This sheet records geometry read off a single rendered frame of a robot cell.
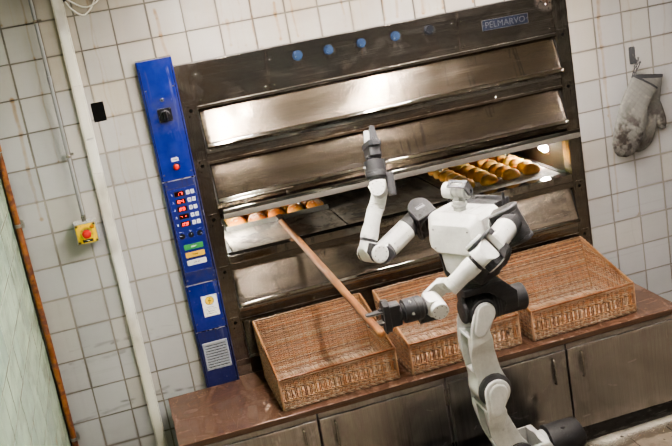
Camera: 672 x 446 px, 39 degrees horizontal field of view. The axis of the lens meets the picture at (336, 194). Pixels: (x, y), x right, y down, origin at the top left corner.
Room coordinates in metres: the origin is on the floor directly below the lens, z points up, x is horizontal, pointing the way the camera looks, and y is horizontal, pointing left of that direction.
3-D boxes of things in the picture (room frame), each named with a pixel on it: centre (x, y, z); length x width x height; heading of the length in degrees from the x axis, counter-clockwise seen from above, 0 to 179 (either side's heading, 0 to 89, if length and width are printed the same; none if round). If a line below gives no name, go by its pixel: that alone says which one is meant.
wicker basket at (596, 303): (4.42, -1.00, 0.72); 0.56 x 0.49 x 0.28; 104
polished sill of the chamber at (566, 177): (4.56, -0.32, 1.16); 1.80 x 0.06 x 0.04; 103
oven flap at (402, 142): (4.54, -0.33, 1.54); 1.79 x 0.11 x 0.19; 103
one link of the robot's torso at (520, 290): (3.71, -0.56, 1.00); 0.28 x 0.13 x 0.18; 103
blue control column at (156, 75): (5.22, 0.90, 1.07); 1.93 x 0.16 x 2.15; 13
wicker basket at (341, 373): (4.15, 0.18, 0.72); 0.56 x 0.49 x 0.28; 104
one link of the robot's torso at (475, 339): (3.69, -0.49, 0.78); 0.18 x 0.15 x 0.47; 13
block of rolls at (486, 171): (5.10, -0.80, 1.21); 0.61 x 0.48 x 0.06; 13
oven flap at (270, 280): (4.54, -0.33, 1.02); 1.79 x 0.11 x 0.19; 103
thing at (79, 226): (4.17, 1.13, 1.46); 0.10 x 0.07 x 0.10; 103
